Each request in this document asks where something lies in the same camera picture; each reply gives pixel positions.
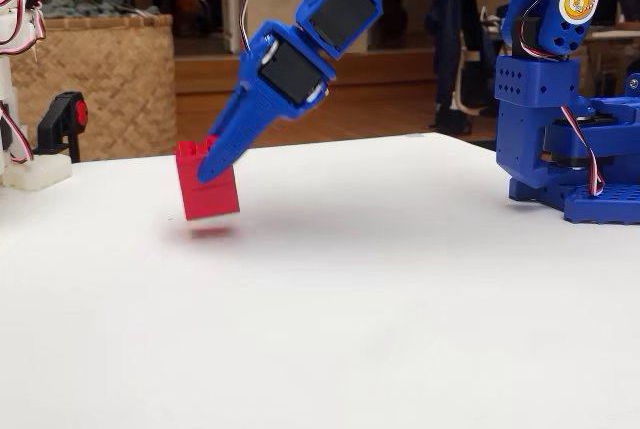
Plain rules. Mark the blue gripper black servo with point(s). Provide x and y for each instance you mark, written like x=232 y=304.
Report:
x=264 y=108

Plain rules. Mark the red toy bricks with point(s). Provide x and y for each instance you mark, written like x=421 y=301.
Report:
x=210 y=199

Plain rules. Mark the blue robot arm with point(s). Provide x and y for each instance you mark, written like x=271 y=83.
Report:
x=525 y=114

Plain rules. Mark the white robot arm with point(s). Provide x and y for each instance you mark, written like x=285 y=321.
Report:
x=40 y=175

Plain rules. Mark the woven wicker planter basket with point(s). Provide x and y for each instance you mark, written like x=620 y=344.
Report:
x=110 y=84

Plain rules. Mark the black clamp red knob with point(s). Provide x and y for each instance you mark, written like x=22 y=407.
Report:
x=55 y=124

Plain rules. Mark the grey pebbles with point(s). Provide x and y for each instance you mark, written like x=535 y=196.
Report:
x=90 y=9

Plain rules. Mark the dark jacket on chair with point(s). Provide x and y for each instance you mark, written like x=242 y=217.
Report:
x=455 y=24

